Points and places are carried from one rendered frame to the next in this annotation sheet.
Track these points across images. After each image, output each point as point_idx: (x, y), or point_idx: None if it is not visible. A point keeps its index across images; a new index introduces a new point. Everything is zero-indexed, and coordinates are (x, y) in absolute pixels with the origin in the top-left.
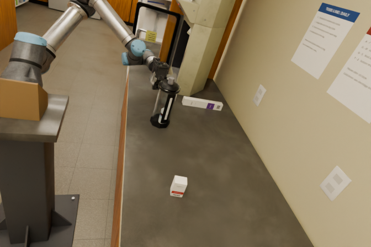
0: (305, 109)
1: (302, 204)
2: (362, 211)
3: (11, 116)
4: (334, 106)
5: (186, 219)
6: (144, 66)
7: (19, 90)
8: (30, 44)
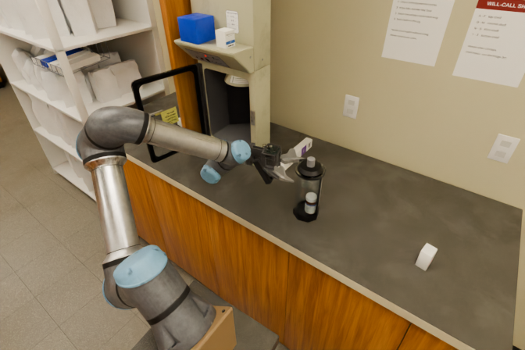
0: (432, 99)
1: (473, 180)
2: None
3: None
4: (469, 84)
5: (459, 275)
6: (176, 158)
7: (215, 339)
8: (162, 272)
